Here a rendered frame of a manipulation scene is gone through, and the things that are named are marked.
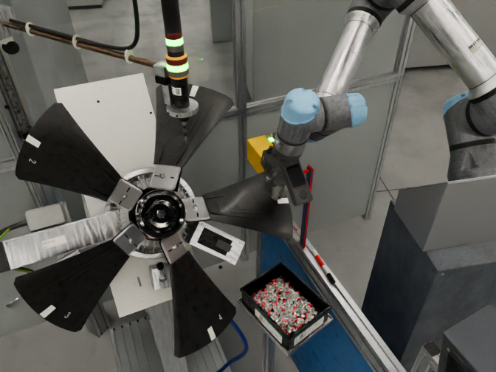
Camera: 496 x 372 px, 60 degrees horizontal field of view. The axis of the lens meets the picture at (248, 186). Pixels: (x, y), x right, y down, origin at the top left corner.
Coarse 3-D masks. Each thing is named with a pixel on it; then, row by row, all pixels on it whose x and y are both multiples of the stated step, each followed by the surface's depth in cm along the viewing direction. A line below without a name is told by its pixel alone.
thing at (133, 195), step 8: (120, 184) 105; (128, 184) 104; (112, 192) 107; (120, 192) 106; (128, 192) 106; (136, 192) 106; (112, 200) 109; (120, 200) 108; (128, 200) 108; (136, 200) 107; (128, 208) 110
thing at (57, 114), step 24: (48, 120) 98; (72, 120) 98; (24, 144) 100; (48, 144) 100; (72, 144) 100; (24, 168) 103; (48, 168) 103; (72, 168) 103; (96, 168) 102; (96, 192) 107
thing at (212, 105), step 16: (160, 96) 117; (192, 96) 114; (208, 96) 113; (224, 96) 112; (160, 112) 116; (208, 112) 111; (224, 112) 111; (160, 128) 114; (176, 128) 112; (192, 128) 110; (208, 128) 109; (160, 144) 113; (176, 144) 110; (192, 144) 109; (160, 160) 112; (176, 160) 108
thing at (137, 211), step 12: (144, 192) 112; (156, 192) 103; (168, 192) 104; (144, 204) 102; (156, 204) 103; (168, 204) 104; (180, 204) 104; (132, 216) 111; (144, 216) 102; (156, 216) 103; (168, 216) 104; (180, 216) 104; (144, 228) 101; (156, 228) 103; (168, 228) 104; (180, 228) 104; (156, 240) 113
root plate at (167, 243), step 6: (162, 240) 107; (168, 240) 109; (174, 240) 111; (180, 240) 113; (162, 246) 106; (168, 246) 108; (180, 246) 112; (168, 252) 107; (174, 252) 109; (180, 252) 111; (168, 258) 106; (174, 258) 108
